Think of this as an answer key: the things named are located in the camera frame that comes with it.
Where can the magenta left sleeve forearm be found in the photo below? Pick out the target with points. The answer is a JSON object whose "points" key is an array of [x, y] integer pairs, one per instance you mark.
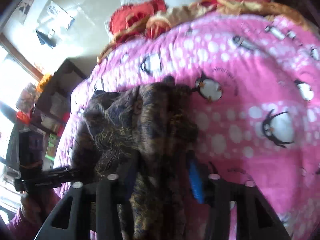
{"points": [[21, 228]]}

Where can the pink penguin blanket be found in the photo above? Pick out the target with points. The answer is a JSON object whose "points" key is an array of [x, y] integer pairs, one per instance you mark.
{"points": [[256, 102]]}

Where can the dark floral patterned garment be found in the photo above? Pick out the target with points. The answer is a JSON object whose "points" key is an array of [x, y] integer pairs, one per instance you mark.
{"points": [[150, 119]]}

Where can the dark cloth hanging on wall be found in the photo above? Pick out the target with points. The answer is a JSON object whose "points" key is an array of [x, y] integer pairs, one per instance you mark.
{"points": [[44, 39]]}

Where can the left hand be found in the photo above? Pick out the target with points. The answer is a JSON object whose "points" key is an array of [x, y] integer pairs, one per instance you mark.
{"points": [[36, 206]]}

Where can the large red heart pillow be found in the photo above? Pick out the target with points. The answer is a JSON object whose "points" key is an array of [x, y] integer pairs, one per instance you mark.
{"points": [[131, 15]]}

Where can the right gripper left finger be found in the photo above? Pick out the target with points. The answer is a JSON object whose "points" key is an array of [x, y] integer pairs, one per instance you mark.
{"points": [[71, 217]]}

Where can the dark wooden side table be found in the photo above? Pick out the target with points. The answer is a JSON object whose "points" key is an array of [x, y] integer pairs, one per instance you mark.
{"points": [[51, 110]]}

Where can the wall calendar poster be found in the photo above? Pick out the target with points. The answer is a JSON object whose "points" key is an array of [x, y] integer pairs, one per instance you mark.
{"points": [[55, 17]]}

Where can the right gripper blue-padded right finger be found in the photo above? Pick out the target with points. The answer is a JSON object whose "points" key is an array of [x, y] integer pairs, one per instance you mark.
{"points": [[255, 217]]}

